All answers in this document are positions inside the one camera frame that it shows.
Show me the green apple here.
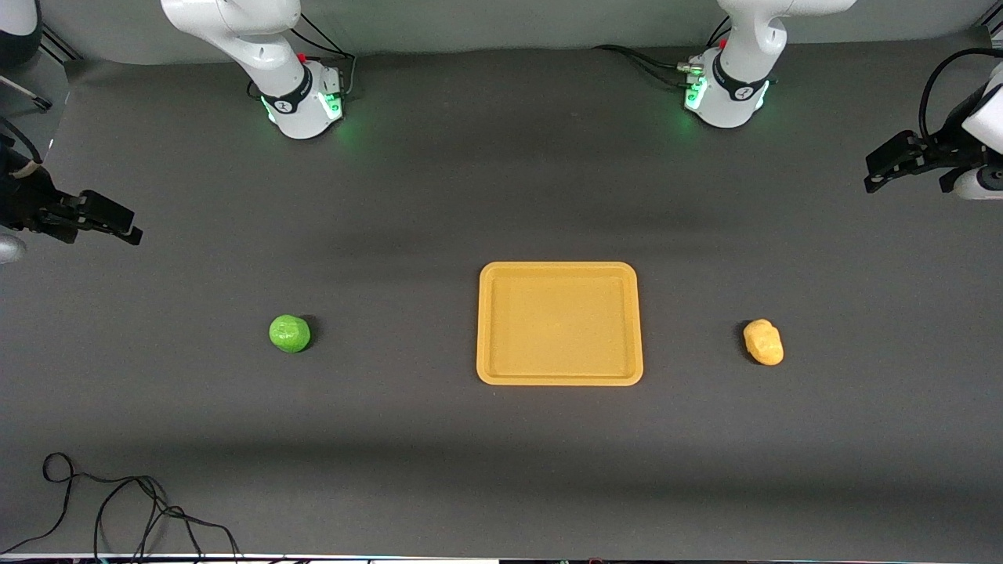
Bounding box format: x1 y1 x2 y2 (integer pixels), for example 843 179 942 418
269 314 312 354

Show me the yellow potato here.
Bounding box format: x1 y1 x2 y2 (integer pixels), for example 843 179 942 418
743 318 784 367

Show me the yellow plastic tray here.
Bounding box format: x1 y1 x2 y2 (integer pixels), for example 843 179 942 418
476 262 644 387

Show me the dark grey table mat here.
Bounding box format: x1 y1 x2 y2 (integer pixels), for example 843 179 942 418
0 30 1003 559

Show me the black metal frame rail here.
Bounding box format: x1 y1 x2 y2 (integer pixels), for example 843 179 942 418
38 22 85 65

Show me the black right arm base cable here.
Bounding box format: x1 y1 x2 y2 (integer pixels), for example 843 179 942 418
291 11 358 99

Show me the black arm base cable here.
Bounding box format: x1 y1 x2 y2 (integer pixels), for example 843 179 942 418
291 11 358 99
594 44 700 89

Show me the black left arm base cable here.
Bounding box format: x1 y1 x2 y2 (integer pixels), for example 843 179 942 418
594 44 700 89

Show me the tangled thin black cable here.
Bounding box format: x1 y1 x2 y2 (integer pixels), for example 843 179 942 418
0 453 241 563

